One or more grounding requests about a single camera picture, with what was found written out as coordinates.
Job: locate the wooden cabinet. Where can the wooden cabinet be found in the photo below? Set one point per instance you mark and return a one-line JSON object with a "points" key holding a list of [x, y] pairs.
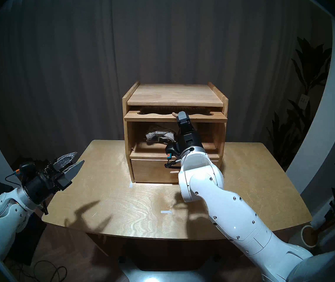
{"points": [[173, 95]]}

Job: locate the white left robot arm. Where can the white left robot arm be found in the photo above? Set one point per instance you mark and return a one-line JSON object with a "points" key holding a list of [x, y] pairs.
{"points": [[2, 213]]}

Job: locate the wooden drawer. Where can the wooden drawer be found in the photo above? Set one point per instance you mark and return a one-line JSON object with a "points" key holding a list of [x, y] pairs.
{"points": [[149, 171]]}

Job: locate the black computer tower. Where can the black computer tower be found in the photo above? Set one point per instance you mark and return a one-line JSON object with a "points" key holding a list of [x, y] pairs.
{"points": [[29, 243]]}

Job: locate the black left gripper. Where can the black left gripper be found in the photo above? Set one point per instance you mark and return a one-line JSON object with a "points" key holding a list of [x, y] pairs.
{"points": [[41, 186]]}

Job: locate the grey pants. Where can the grey pants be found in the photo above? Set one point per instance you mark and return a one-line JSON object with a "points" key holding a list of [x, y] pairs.
{"points": [[158, 135]]}

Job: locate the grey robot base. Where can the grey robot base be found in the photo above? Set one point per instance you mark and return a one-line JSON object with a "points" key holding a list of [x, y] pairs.
{"points": [[167, 277]]}

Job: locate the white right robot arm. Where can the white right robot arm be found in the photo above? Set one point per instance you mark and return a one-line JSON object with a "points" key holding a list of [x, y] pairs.
{"points": [[238, 216]]}

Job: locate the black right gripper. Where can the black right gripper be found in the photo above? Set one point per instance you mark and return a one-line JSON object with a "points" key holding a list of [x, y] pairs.
{"points": [[189, 142]]}

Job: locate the grey curtain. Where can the grey curtain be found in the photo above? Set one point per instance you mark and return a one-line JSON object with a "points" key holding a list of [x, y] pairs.
{"points": [[67, 78]]}

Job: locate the white plant tag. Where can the white plant tag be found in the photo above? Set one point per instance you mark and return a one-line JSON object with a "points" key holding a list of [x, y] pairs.
{"points": [[303, 101]]}

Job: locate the white plant pot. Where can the white plant pot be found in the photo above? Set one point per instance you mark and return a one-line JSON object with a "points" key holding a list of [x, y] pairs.
{"points": [[310, 237]]}

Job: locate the tall dark leafy plant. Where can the tall dark leafy plant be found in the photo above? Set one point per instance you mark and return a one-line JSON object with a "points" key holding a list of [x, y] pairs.
{"points": [[311, 64]]}

